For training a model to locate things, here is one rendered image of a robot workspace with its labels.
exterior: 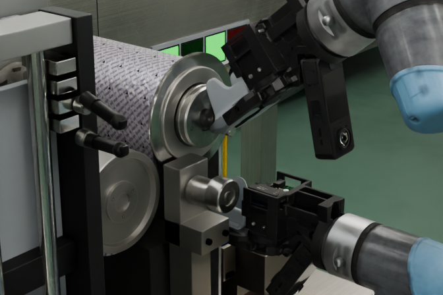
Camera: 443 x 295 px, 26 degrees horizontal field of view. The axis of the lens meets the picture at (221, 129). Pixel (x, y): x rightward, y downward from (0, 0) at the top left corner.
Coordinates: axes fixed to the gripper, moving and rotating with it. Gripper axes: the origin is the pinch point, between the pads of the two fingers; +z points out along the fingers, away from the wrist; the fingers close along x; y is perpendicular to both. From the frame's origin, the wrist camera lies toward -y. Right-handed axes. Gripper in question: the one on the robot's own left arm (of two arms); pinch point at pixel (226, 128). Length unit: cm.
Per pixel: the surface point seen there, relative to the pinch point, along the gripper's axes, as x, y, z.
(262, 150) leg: -76, 4, 65
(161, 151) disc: 7.2, 1.2, 4.0
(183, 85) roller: 3.7, 6.4, -0.9
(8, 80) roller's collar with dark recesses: 28.7, 11.2, -5.6
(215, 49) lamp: -41, 19, 31
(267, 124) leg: -78, 8, 62
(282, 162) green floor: -242, 13, 208
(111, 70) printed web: 5.8, 13.1, 6.3
